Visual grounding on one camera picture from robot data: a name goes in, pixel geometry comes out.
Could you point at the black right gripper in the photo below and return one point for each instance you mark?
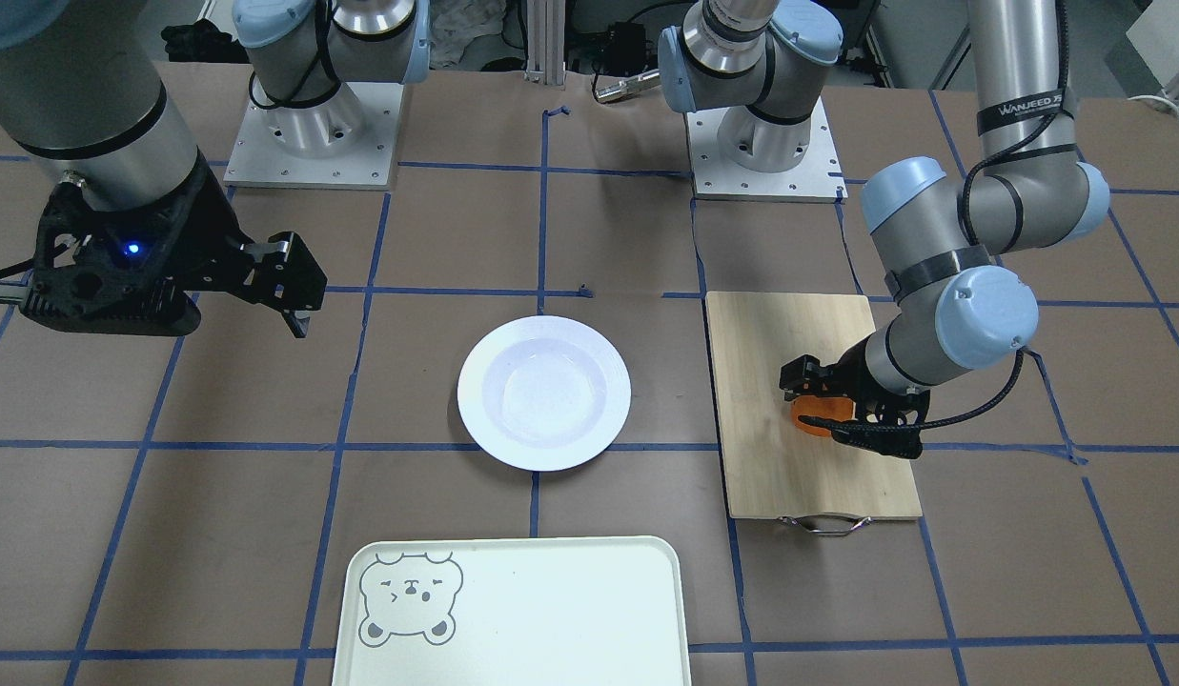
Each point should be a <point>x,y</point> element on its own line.
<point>211,239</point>

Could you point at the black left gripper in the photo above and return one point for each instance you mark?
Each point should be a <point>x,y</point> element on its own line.
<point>848,375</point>

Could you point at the orange fruit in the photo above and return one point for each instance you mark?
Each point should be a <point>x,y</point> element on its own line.
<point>832,408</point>

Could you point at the white round plate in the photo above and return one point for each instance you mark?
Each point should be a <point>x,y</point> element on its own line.
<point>544,393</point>

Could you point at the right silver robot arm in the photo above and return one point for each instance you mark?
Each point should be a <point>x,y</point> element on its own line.
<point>80,96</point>

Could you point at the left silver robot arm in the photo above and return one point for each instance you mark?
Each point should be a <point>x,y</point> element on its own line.
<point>764,64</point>

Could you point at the cream tray with bear print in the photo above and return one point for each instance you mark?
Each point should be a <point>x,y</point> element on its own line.
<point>598,610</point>

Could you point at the bamboo cutting board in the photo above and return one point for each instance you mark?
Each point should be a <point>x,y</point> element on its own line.
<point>772,469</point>

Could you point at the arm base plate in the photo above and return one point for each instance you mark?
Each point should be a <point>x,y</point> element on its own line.
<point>347,143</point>
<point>737,157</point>

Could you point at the aluminium frame post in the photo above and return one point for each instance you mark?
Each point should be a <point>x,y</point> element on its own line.
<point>545,23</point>

